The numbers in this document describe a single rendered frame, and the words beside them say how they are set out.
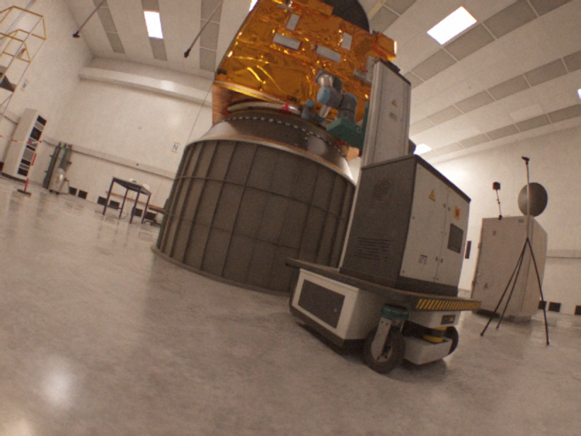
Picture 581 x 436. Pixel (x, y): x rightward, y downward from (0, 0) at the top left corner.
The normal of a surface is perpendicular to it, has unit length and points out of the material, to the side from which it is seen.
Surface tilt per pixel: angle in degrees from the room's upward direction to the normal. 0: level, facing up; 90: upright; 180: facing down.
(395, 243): 90
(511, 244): 90
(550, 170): 90
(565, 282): 90
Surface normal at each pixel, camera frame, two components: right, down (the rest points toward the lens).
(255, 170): 0.04, -0.12
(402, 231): -0.87, -0.27
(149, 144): 0.31, -0.04
